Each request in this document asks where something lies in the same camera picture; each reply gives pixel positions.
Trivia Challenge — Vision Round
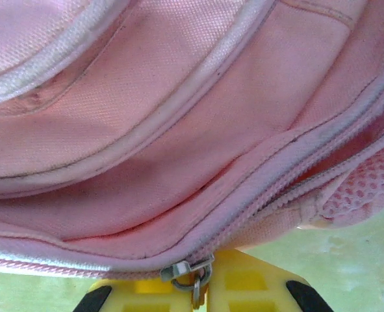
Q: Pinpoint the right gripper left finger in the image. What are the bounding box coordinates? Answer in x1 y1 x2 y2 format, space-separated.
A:
76 278 194 312

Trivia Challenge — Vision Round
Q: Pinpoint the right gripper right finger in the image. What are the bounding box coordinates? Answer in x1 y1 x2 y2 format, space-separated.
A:
207 249 332 312

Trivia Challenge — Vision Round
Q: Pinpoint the pink backpack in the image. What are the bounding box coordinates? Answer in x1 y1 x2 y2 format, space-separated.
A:
0 0 384 309

